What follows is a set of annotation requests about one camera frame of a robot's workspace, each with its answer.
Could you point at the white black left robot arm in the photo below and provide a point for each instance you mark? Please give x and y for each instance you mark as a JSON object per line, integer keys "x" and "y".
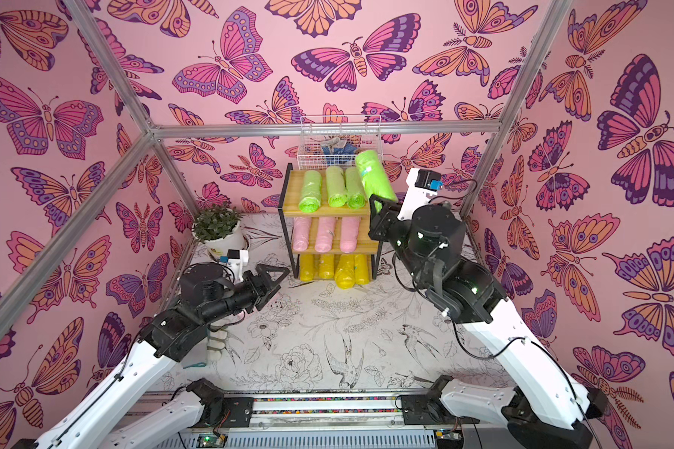
{"x": 205, "y": 296}

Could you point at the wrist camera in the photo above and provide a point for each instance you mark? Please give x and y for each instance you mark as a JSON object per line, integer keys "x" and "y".
{"x": 422, "y": 185}
{"x": 236, "y": 261}

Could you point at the wooden three-tier shelf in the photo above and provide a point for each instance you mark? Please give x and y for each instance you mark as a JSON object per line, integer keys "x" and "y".
{"x": 288, "y": 209}

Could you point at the green roll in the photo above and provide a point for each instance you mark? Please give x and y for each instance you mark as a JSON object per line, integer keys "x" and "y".
{"x": 374, "y": 179}
{"x": 336, "y": 187}
{"x": 311, "y": 192}
{"x": 355, "y": 197}

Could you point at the pink roll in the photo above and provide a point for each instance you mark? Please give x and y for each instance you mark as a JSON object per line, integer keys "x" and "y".
{"x": 325, "y": 235}
{"x": 301, "y": 234}
{"x": 349, "y": 234}

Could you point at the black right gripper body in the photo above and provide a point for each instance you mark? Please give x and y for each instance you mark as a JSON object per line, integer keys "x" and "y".
{"x": 383, "y": 219}

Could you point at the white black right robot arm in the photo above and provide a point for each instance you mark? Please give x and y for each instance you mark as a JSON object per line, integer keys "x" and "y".
{"x": 547, "y": 408}

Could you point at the white wire basket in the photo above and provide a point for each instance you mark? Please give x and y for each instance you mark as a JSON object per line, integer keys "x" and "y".
{"x": 336, "y": 140}

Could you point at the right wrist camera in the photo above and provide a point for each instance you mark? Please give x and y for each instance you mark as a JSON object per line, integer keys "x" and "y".
{"x": 422, "y": 185}

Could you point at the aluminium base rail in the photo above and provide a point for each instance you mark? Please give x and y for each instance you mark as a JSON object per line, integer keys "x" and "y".
{"x": 380, "y": 420}

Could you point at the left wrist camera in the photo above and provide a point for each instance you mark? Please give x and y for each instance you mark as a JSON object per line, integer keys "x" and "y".
{"x": 236, "y": 261}

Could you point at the potted green plant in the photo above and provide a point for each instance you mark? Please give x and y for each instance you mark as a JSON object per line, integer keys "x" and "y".
{"x": 219, "y": 228}

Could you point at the white green work glove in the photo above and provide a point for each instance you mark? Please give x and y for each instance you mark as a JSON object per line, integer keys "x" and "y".
{"x": 207, "y": 352}

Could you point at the yellow roll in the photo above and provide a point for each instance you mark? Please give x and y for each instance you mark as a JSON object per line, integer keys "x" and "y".
{"x": 307, "y": 271}
{"x": 362, "y": 269}
{"x": 326, "y": 266}
{"x": 345, "y": 272}

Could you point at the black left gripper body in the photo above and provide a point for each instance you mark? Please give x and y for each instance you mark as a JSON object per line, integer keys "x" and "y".
{"x": 256, "y": 293}

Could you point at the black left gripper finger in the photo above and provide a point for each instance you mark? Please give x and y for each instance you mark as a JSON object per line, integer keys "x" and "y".
{"x": 265, "y": 299}
{"x": 272, "y": 273}

